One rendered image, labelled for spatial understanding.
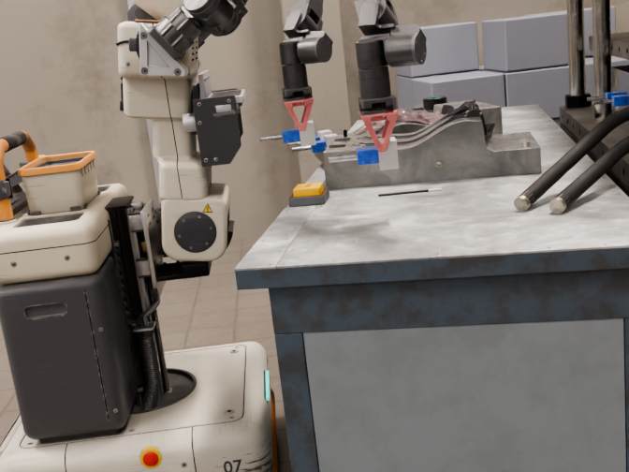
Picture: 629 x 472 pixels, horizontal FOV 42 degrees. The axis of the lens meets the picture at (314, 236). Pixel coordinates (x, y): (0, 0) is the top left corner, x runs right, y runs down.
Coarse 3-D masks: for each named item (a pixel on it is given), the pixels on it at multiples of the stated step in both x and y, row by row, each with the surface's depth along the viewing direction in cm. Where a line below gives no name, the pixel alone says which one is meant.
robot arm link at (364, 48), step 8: (360, 40) 151; (368, 40) 151; (376, 40) 150; (384, 40) 149; (360, 48) 151; (368, 48) 150; (376, 48) 150; (384, 48) 150; (360, 56) 151; (368, 56) 150; (376, 56) 150; (384, 56) 151; (360, 64) 152; (368, 64) 151; (376, 64) 151; (384, 64) 151
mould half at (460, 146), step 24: (456, 120) 192; (480, 120) 188; (336, 144) 205; (408, 144) 196; (432, 144) 190; (456, 144) 189; (480, 144) 189; (504, 144) 196; (336, 168) 195; (360, 168) 194; (408, 168) 193; (432, 168) 192; (456, 168) 191; (480, 168) 190; (504, 168) 189; (528, 168) 188
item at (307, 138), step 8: (296, 128) 196; (312, 128) 194; (272, 136) 195; (280, 136) 195; (288, 136) 194; (296, 136) 194; (304, 136) 194; (312, 136) 194; (304, 144) 194; (312, 144) 195
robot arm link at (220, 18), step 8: (224, 0) 176; (184, 8) 179; (216, 8) 175; (224, 8) 176; (232, 8) 179; (192, 16) 177; (208, 16) 174; (216, 16) 176; (224, 16) 177; (232, 16) 179; (200, 24) 180; (208, 24) 177; (216, 24) 177; (224, 24) 178; (216, 32) 179
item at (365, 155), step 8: (392, 144) 155; (360, 152) 156; (368, 152) 155; (376, 152) 155; (384, 152) 155; (392, 152) 155; (336, 160) 158; (344, 160) 158; (360, 160) 156; (368, 160) 156; (376, 160) 156; (384, 160) 156; (392, 160) 156; (384, 168) 156; (392, 168) 156
